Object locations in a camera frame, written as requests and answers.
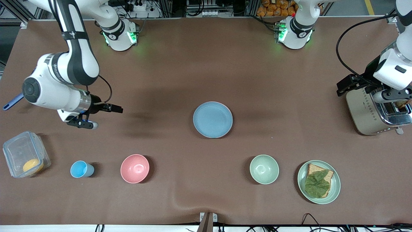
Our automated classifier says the blue plate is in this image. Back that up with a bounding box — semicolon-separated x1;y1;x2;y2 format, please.
192;101;233;139

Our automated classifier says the beige silver toaster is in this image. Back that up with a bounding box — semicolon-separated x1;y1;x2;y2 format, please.
346;87;412;136

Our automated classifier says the pink bowl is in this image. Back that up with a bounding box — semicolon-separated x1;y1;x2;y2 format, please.
120;154;150;184

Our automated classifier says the blue cup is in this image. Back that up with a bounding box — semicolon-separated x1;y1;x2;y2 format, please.
70;160;95;179

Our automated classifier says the clear plastic container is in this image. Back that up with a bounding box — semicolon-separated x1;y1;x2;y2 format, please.
3;131;51;179

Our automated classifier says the yellow orange fruit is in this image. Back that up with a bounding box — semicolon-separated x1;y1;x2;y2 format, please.
23;159;44;174

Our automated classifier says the brown bread slice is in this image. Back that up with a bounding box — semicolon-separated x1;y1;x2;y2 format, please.
306;163;334;198

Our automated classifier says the green plate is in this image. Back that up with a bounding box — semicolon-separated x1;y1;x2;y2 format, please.
297;160;341;205

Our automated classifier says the brown table cloth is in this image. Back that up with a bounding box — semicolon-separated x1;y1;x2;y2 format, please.
0;17;412;226

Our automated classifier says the green lettuce leaf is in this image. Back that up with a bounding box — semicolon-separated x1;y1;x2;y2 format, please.
304;169;331;198

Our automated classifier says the bag of orange buns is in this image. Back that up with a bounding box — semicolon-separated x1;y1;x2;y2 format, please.
257;0;297;17

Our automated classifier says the green bowl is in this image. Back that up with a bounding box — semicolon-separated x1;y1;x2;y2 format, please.
249;154;280;185

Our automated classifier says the metal table clamp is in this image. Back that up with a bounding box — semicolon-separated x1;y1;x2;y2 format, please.
199;212;218;232

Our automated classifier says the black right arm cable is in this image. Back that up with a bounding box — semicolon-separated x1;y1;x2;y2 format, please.
96;74;113;104

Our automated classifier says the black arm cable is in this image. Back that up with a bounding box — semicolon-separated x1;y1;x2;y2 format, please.
96;74;113;104
336;9;397;87

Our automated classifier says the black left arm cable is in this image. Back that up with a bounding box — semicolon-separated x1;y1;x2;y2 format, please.
336;9;397;87

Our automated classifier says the black pot with blue handle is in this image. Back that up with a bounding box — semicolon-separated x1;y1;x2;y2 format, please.
3;92;25;111

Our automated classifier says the black looped floor cable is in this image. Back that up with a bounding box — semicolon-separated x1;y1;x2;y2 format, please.
301;213;323;232

